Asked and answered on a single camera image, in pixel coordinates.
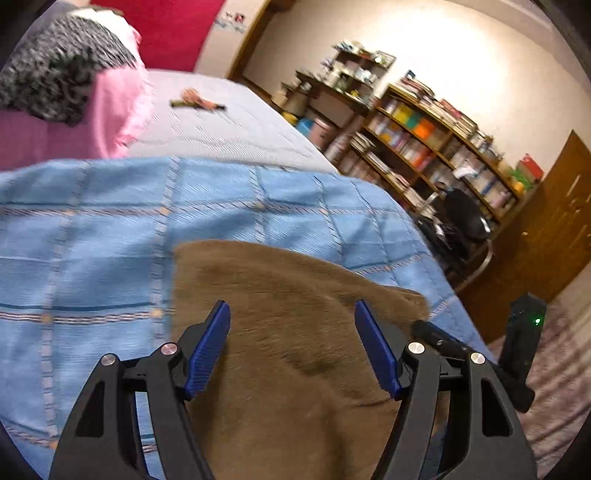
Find blue checked blanket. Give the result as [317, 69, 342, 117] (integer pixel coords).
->
[0, 157, 497, 480]

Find black office chair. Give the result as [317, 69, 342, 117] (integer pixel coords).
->
[416, 187, 495, 287]

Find leopard print cloth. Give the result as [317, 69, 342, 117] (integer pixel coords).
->
[0, 14, 139, 127]

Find brown fleece pants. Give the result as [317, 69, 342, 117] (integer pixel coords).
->
[170, 240, 451, 480]

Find patterned rug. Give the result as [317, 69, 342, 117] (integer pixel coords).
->
[487, 277, 591, 467]

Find red headboard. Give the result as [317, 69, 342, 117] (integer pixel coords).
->
[90, 0, 227, 72]

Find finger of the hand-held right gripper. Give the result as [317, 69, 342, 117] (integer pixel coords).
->
[411, 320, 470, 359]

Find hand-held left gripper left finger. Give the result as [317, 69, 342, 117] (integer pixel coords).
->
[48, 300, 232, 480]

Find wooden bookshelf with books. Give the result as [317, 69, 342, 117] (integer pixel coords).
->
[323, 76, 532, 227]

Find dark wooden shelf rack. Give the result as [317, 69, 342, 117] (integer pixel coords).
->
[272, 41, 398, 153]

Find red box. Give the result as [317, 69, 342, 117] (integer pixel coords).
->
[517, 154, 544, 182]

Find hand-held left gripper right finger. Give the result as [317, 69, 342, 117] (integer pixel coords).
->
[355, 299, 539, 480]

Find wooden cabinet door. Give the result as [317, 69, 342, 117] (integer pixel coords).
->
[455, 129, 591, 342]

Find wooden door frame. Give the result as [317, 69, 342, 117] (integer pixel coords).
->
[228, 0, 296, 104]

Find wall stickers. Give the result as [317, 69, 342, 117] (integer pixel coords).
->
[215, 9, 248, 33]

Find small toy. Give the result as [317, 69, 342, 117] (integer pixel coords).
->
[170, 88, 228, 112]

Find pink pillow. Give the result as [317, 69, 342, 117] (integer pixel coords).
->
[0, 25, 154, 171]

